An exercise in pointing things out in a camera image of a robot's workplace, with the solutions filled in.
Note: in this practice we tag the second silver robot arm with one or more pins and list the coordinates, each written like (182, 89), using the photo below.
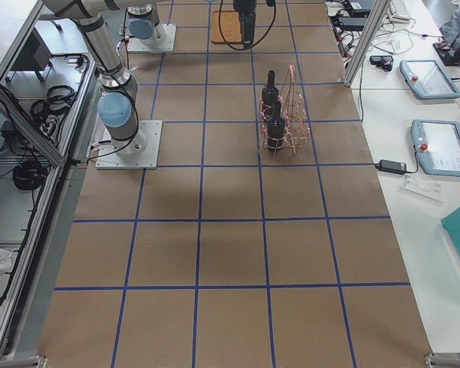
(144, 22)

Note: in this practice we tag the black power adapter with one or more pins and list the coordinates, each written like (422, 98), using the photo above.
(393, 167)

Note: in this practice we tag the rear dark wine bottle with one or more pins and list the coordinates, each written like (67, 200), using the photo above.
(269, 93)

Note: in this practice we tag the aluminium frame post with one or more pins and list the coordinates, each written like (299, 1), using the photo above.
(372, 24)

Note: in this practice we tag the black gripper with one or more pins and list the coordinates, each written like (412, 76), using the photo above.
(246, 8)

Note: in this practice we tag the wooden tray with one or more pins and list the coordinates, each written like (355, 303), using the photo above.
(226, 28)

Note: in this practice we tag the front dark wine bottle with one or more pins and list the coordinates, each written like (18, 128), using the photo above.
(275, 127)

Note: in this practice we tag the clear acrylic stand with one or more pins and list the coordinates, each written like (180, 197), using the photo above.
(431, 191)

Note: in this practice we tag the teach pendant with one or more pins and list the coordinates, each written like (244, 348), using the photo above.
(428, 80)
(437, 145)

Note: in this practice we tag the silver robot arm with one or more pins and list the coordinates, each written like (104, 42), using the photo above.
(116, 108)

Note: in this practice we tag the upper teach pendant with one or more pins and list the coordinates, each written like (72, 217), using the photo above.
(428, 80)

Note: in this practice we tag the lower teach pendant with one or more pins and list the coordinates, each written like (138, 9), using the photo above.
(437, 145)

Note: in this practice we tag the copper wire basket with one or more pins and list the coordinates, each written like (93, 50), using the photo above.
(296, 131)

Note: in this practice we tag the carried dark wine bottle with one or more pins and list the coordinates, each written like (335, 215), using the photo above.
(247, 26)

